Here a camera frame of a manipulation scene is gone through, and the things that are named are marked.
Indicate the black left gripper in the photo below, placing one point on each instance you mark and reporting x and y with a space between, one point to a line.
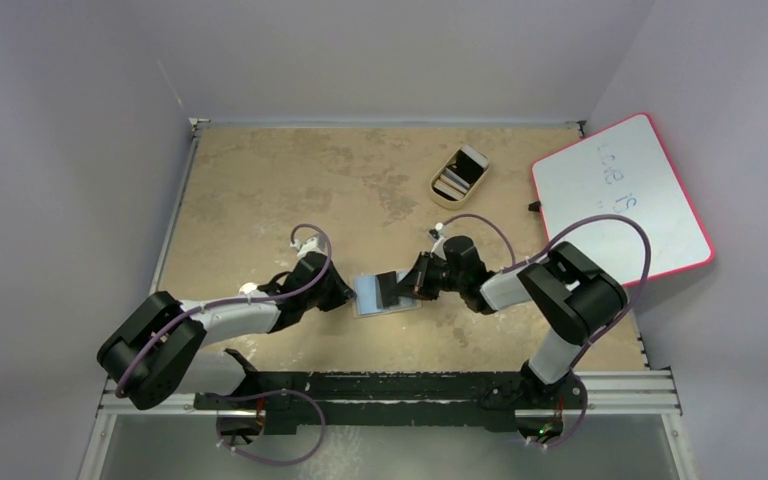
341 293

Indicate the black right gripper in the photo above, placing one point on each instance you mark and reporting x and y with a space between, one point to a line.
414 279

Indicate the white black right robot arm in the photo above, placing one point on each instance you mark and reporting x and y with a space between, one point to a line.
575 296

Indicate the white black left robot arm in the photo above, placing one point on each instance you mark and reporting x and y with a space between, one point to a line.
153 354

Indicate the beige oval card tray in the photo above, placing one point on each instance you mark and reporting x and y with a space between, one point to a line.
460 179

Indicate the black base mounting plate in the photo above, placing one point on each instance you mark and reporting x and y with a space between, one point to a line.
496 401

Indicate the pink framed whiteboard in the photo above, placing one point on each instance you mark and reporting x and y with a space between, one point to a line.
622 170

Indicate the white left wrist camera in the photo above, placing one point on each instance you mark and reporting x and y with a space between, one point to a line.
315 244

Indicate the aluminium frame rail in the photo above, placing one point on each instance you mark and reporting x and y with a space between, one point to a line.
609 393

